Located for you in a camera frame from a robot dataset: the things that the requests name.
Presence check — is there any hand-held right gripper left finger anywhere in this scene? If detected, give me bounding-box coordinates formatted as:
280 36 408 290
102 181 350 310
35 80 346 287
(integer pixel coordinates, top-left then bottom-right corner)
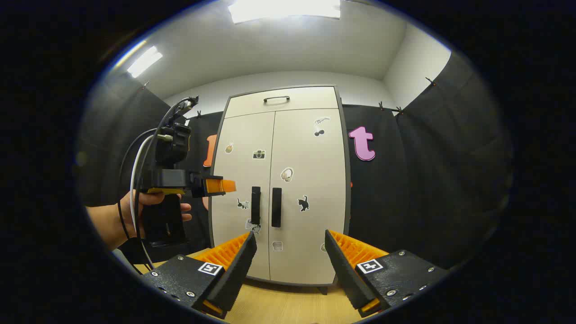
140 231 258 320

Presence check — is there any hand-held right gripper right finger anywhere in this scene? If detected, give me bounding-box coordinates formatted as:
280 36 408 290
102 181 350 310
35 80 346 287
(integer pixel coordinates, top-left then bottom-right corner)
324 229 450 318

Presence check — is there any white cabinet door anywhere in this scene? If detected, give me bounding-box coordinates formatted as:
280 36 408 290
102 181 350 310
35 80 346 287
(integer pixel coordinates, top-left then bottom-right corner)
211 112 276 282
269 108 347 287

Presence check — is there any black door handle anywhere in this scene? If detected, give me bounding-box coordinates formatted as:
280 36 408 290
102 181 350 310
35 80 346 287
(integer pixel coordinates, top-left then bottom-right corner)
251 186 261 225
271 187 282 228

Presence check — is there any white double-door shoe cabinet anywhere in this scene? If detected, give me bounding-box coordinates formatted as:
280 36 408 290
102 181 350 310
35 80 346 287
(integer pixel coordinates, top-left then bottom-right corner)
208 85 352 296

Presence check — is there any black backdrop cloth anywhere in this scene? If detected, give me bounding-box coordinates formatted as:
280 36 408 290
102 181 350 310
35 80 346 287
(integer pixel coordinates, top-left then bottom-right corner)
79 49 513 270

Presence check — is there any narrow ceiling light panel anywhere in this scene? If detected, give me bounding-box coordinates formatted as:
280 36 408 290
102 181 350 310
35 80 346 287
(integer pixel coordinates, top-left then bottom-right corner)
127 46 163 78

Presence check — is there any large ceiling light panel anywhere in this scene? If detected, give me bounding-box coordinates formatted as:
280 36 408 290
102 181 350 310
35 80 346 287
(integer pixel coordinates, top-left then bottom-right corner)
228 0 341 24

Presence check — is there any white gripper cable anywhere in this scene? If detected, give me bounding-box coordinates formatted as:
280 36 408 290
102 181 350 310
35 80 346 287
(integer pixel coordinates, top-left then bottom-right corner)
130 134 157 270

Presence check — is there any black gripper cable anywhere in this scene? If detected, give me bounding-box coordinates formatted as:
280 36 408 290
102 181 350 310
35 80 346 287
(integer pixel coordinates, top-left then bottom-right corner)
118 96 199 241

